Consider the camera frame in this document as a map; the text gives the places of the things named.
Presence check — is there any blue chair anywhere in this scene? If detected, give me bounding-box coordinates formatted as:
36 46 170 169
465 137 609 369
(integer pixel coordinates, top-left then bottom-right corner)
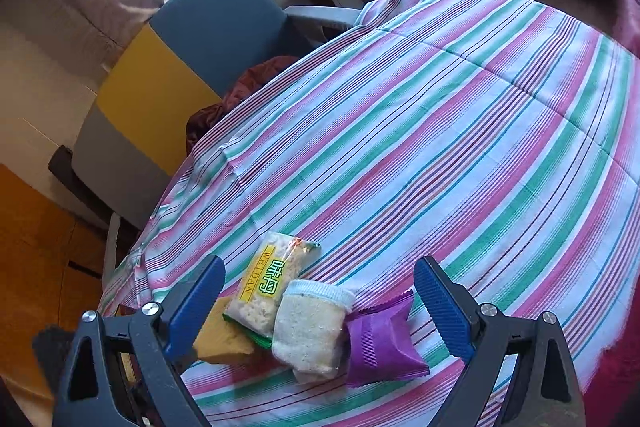
147 0 363 108

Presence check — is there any purple snack packet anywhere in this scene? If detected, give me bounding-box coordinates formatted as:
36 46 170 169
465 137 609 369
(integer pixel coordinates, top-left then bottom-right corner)
345 291 431 388

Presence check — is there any long yellow sponge block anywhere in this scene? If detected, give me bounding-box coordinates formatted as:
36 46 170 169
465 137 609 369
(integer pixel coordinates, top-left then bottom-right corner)
192 297 273 365

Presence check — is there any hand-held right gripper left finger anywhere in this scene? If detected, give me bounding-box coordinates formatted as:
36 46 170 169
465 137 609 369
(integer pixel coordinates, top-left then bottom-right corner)
50 254 227 427

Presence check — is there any striped tablecloth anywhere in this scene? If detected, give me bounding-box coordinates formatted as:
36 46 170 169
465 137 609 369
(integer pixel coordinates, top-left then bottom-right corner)
97 0 640 427

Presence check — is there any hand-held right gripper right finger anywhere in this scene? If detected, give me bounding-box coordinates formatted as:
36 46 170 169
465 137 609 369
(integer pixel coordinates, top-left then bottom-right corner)
413 255 586 427

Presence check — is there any green yellow cracker packet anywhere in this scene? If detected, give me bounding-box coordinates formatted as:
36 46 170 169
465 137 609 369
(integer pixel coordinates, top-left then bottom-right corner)
222 231 321 349

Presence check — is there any white cream biscuit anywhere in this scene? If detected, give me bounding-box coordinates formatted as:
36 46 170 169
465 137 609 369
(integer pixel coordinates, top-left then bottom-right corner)
272 279 356 383

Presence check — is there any dark red cloth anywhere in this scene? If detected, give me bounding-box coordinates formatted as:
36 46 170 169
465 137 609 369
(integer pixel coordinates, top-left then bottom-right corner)
185 54 301 158

